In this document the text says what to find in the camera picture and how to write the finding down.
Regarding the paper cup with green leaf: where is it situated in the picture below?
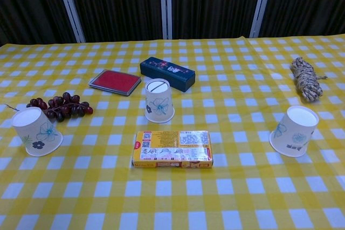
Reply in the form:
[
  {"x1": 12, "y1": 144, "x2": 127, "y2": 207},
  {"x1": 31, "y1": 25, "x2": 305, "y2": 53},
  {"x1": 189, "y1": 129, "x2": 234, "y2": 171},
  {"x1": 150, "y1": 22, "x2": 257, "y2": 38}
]
[{"x1": 12, "y1": 107, "x2": 64, "y2": 157}]

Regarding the white partition frame post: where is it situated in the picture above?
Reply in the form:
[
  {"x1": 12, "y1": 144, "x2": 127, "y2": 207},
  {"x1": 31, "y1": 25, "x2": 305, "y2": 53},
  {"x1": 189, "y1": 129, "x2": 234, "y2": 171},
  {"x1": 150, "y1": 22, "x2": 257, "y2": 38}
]
[
  {"x1": 160, "y1": 0, "x2": 173, "y2": 40},
  {"x1": 249, "y1": 0, "x2": 274, "y2": 39},
  {"x1": 53, "y1": 0, "x2": 86, "y2": 44}
]

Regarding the yellow snack box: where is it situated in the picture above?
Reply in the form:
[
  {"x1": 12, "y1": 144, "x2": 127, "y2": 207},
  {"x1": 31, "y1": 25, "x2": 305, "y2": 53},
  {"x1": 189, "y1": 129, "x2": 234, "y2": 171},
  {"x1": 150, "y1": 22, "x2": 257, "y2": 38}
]
[{"x1": 131, "y1": 130, "x2": 215, "y2": 169}]

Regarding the paper cup black line base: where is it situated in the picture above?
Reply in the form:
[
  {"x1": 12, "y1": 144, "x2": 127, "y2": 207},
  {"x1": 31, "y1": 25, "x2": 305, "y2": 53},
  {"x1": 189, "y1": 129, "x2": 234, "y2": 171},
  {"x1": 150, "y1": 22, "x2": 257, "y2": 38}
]
[{"x1": 144, "y1": 79, "x2": 175, "y2": 123}]

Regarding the paper cup with text print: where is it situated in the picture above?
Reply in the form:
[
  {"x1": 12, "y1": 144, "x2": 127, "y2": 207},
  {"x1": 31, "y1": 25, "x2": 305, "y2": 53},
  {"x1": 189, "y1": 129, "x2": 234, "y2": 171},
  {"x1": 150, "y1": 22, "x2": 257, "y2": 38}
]
[{"x1": 269, "y1": 105, "x2": 320, "y2": 158}]

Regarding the dark red grape bunch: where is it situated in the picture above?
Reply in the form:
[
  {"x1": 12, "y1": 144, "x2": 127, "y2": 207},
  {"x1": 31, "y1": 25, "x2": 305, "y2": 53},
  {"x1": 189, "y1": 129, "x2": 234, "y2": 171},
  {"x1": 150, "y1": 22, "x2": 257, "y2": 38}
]
[{"x1": 4, "y1": 92, "x2": 94, "y2": 123}]

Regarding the beige speckled rope bundle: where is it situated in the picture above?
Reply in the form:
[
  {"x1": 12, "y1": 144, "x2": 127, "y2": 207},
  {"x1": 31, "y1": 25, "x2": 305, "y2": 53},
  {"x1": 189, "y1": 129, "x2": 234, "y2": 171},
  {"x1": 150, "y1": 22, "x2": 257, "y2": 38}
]
[{"x1": 290, "y1": 57, "x2": 328, "y2": 102}]

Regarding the red ink pad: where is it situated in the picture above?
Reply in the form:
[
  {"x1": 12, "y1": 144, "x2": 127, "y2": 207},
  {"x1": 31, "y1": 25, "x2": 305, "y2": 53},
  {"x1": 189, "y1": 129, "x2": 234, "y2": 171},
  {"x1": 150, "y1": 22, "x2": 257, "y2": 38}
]
[{"x1": 88, "y1": 69, "x2": 142, "y2": 96}]

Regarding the black curtain panel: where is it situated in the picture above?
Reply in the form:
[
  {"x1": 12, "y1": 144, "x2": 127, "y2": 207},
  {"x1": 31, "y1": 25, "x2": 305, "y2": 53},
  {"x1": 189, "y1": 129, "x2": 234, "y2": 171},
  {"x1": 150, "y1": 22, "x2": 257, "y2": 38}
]
[
  {"x1": 0, "y1": 0, "x2": 81, "y2": 47},
  {"x1": 260, "y1": 0, "x2": 345, "y2": 39},
  {"x1": 66, "y1": 0, "x2": 164, "y2": 44},
  {"x1": 170, "y1": 0, "x2": 264, "y2": 40}
]

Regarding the dark blue rectangular box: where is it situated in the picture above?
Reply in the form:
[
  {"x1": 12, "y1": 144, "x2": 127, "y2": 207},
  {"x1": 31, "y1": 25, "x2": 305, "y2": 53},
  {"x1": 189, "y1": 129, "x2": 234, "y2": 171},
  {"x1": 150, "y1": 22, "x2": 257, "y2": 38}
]
[{"x1": 139, "y1": 57, "x2": 196, "y2": 93}]

